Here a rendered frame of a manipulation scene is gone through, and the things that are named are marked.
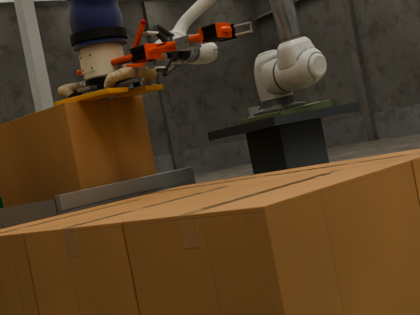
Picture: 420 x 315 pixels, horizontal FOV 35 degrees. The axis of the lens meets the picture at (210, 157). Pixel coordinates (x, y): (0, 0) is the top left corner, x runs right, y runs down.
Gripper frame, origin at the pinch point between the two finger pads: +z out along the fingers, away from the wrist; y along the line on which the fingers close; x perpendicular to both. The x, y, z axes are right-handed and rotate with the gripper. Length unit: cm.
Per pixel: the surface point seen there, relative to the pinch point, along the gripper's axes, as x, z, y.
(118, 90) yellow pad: 8.6, 11.9, 13.5
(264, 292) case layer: -94, 95, 69
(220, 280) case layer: -85, 93, 67
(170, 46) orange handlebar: -16.0, 7.0, 2.7
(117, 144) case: 26.4, -0.3, 32.3
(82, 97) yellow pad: 24.8, 15.3, 12.6
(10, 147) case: 73, 16, 24
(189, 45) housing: -24.7, 8.1, 4.5
